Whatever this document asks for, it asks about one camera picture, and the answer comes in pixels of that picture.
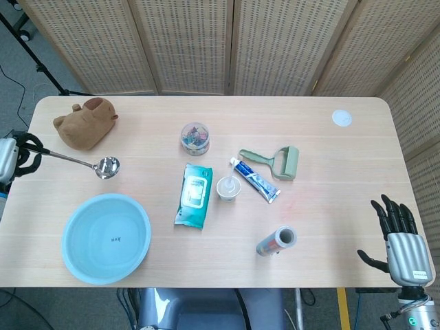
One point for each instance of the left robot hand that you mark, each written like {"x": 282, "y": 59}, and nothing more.
{"x": 15, "y": 158}

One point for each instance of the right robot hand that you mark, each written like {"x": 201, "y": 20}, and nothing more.
{"x": 405, "y": 251}

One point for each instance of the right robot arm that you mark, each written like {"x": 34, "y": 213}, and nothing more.
{"x": 417, "y": 309}

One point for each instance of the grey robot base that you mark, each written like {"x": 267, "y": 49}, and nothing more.
{"x": 209, "y": 308}

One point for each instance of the brown capybara plush toy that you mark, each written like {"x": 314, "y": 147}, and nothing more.
{"x": 84, "y": 124}

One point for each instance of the black tripod stand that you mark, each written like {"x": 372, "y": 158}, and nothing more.
{"x": 32, "y": 51}

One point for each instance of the silver metal pole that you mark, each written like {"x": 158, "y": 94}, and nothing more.
{"x": 299, "y": 308}

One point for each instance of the light blue plastic basin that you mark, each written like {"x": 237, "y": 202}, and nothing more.
{"x": 106, "y": 239}

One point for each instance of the silver cylindrical can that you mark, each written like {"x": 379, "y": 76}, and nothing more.
{"x": 276, "y": 241}

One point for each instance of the green lint roller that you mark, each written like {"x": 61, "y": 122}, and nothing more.
{"x": 275, "y": 161}

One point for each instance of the blue white toothpaste tube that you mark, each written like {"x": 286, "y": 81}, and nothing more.
{"x": 252, "y": 178}

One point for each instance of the clear jar of binder clips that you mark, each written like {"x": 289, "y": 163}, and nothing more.
{"x": 195, "y": 139}

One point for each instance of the teal wet wipes pack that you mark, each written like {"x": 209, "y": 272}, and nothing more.
{"x": 193, "y": 196}

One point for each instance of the small lidded paper cup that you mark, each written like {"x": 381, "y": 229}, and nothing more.
{"x": 228, "y": 188}

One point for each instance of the woven folding screen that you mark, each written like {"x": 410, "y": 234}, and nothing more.
{"x": 220, "y": 46}

